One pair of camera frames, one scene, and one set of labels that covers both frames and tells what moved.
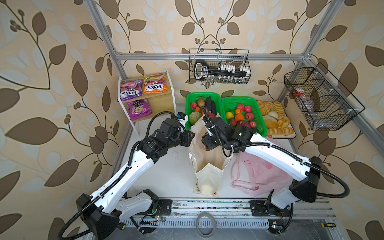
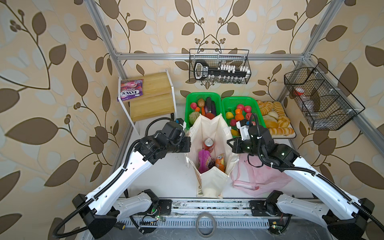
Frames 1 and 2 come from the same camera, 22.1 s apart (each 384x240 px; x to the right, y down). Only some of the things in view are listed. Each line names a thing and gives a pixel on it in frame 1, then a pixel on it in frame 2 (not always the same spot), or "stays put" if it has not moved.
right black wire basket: [324, 103] stays put
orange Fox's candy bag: [155, 83] to [220, 162]
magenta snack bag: [138, 108] to [205, 161]
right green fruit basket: [244, 110] stays put
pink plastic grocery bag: [250, 177] stays put
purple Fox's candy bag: [130, 88] stays put
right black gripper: [206, 142] to [235, 147]
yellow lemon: [229, 115] stays put
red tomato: [211, 115] stays put
